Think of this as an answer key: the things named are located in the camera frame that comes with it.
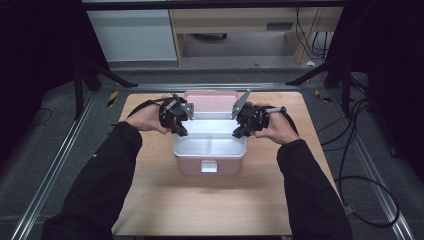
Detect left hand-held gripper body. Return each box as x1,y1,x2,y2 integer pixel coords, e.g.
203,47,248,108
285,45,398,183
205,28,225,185
158,94,195,133

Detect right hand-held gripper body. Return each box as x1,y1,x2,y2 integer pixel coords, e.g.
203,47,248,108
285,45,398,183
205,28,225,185
230,88,270,133

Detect white divided tray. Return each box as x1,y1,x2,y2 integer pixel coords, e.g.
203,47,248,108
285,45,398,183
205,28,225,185
173,119,248,159

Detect pink storage box with lid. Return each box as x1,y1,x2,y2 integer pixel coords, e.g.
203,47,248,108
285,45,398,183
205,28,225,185
172,89,248,177

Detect person's left hand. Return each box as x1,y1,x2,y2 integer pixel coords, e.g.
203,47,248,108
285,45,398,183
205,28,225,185
124,101,171,135

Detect person's right hand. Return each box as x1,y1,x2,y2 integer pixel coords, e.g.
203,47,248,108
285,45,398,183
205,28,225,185
251,102,301,146

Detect yellow black tape strip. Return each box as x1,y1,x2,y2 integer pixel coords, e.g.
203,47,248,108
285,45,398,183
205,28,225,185
314,88,333,103
106,90,120,108

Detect white cabinet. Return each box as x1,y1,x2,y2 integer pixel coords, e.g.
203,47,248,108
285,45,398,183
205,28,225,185
86,9,178,63

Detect black metal stand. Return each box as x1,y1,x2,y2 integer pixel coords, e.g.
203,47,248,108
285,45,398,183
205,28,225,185
285,59,355,118
73,59,139,121

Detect light wooden desk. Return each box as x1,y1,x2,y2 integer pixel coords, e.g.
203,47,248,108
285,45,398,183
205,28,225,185
168,6,344,65

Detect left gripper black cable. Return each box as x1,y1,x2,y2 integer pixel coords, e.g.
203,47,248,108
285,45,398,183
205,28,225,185
127,96,178,119

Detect thin black floor cable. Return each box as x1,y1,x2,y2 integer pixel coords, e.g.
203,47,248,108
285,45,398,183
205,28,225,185
30,107,54,127
315,114,355,148

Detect black cables under desk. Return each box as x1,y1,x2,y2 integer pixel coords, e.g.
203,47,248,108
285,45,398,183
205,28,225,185
295,7,332,60

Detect metal floor rail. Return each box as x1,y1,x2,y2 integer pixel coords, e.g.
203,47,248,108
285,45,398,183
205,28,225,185
10,89,98,240
328,89,416,240

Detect right gripper thick black cable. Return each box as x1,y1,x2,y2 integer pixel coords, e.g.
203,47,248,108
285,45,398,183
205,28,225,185
265,98,401,230

